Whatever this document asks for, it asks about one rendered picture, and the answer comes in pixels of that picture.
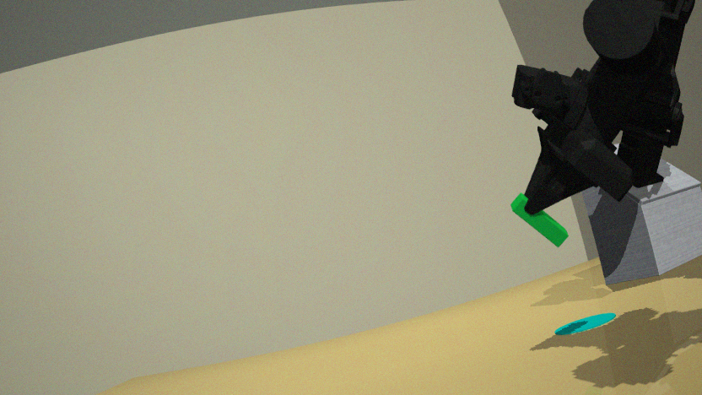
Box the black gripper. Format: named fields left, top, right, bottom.
left=524, top=63, right=643, bottom=215

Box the green rectangular post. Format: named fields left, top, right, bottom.
left=511, top=192, right=568, bottom=247

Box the cyan circle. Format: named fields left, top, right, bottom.
left=555, top=313, right=616, bottom=335

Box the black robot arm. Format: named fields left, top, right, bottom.
left=512, top=0, right=695, bottom=188

